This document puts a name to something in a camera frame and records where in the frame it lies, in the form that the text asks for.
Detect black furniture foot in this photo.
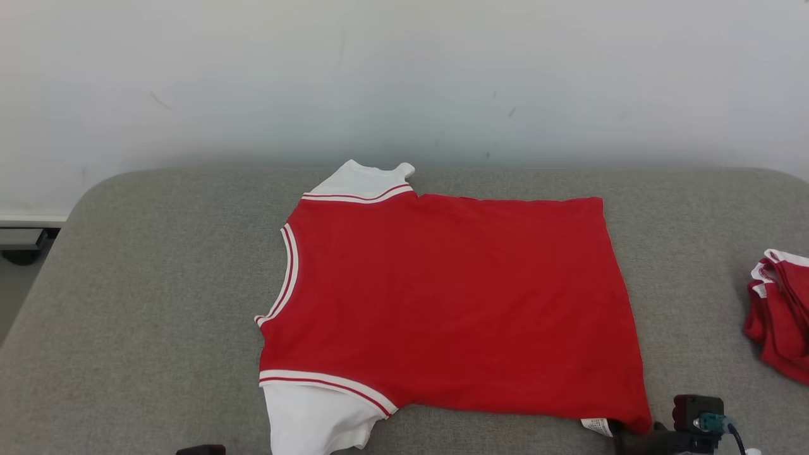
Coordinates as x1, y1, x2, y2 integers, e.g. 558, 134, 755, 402
0, 227, 61, 266

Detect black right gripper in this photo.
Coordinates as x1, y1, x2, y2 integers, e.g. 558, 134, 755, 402
610, 420, 721, 455

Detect white skirting board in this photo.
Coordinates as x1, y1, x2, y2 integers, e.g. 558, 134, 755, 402
0, 214, 67, 227

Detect red shorts with white stripes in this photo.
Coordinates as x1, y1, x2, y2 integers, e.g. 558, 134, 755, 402
744, 248, 809, 386

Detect red shirt with white sleeves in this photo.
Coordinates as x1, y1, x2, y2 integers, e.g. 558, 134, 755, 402
254, 159, 653, 455

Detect teal right cable connector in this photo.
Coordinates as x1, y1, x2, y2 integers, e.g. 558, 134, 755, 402
693, 414, 737, 437

